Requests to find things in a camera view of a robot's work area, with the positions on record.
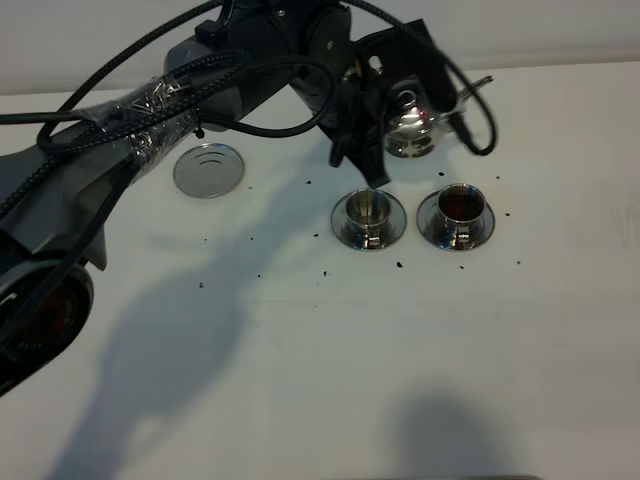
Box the left stainless steel saucer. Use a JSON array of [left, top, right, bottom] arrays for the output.
[[330, 190, 407, 251]]

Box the round steel teapot coaster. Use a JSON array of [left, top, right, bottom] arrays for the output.
[[173, 143, 246, 199]]

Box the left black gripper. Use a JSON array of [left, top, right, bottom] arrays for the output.
[[327, 20, 457, 188]]

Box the stainless steel saucer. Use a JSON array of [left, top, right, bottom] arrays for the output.
[[330, 190, 407, 251], [416, 186, 496, 252]]

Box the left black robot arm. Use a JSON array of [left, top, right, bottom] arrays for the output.
[[1, 1, 458, 392]]

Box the right stainless steel teacup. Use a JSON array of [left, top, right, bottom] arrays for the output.
[[436, 183, 487, 250]]

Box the stainless steel teapot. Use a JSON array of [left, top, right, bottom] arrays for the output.
[[384, 76, 472, 158]]

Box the right stainless steel saucer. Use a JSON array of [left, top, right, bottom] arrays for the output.
[[416, 186, 496, 252]]

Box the left stainless steel teacup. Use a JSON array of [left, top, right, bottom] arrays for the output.
[[345, 189, 391, 250]]

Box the stainless steel teacup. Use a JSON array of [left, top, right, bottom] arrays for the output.
[[436, 183, 487, 250], [345, 189, 391, 250]]

